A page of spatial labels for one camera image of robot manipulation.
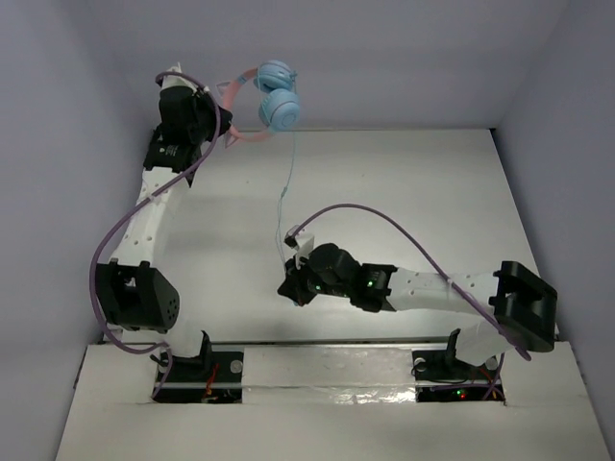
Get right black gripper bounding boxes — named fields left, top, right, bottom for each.
left=280, top=249, right=352, bottom=305

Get pink blue cat-ear headphones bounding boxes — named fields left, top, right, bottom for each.
left=216, top=60, right=301, bottom=148

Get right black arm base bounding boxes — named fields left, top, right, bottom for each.
left=410, top=328, right=505, bottom=402

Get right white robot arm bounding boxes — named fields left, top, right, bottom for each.
left=277, top=243, right=557, bottom=377

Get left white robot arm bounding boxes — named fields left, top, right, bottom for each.
left=88, top=85, right=231, bottom=378

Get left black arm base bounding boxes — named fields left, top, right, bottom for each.
left=150, top=331, right=244, bottom=404

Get white foam front panel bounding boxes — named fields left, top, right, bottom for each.
left=241, top=346, right=416, bottom=405

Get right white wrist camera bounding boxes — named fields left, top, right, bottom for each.
left=283, top=228, right=314, bottom=269

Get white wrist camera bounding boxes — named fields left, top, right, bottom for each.
left=155, top=62, right=210, bottom=97
left=283, top=228, right=314, bottom=269

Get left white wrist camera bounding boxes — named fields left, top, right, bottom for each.
left=155, top=62, right=210, bottom=97

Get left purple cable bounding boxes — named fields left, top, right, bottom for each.
left=89, top=70, right=225, bottom=400

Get purple cable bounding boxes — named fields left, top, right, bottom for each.
left=283, top=204, right=532, bottom=402
left=89, top=70, right=225, bottom=400

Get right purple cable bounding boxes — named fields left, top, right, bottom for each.
left=283, top=204, right=532, bottom=402

